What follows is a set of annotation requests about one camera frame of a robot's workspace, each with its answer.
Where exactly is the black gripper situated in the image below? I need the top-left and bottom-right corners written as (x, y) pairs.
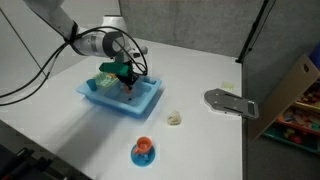
top-left (117, 61), bottom-right (139, 91)

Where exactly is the small orange cup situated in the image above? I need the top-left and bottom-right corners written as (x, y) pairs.
top-left (123, 85), bottom-right (131, 93)

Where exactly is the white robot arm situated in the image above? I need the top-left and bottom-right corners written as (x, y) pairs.
top-left (23, 0), bottom-right (138, 90)

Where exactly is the blue toy sink basin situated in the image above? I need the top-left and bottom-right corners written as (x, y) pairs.
top-left (76, 76), bottom-right (162, 119)

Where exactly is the blue toy cup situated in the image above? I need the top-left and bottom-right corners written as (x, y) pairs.
top-left (86, 79), bottom-right (97, 91)

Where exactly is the yellow dish rack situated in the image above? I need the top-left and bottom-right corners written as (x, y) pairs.
top-left (93, 72), bottom-right (118, 88)

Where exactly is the grey toy faucet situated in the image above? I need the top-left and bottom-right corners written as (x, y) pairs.
top-left (134, 46), bottom-right (148, 57)

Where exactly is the crumpled cream paper ball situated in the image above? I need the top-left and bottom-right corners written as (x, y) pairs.
top-left (167, 110), bottom-right (182, 126)

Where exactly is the grey metal mounting plate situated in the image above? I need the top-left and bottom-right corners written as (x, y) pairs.
top-left (204, 88), bottom-right (259, 120)

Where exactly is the yellow sticky note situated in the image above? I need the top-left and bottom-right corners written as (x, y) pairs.
top-left (221, 82), bottom-right (234, 91)

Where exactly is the black equipment at table edge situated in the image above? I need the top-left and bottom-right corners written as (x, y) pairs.
top-left (0, 119), bottom-right (91, 180)

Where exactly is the black vertical pole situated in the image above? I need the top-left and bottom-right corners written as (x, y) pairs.
top-left (235, 0), bottom-right (269, 64)

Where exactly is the wooden toy storage shelf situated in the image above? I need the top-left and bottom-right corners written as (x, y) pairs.
top-left (248, 45), bottom-right (320, 154)

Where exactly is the green wrist camera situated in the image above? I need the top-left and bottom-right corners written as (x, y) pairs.
top-left (99, 62), bottom-right (130, 76)

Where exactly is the orange teacup with handle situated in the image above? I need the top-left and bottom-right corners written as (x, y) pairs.
top-left (133, 136), bottom-right (152, 154)

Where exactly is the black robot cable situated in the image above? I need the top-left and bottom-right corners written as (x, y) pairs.
top-left (0, 26), bottom-right (149, 107)

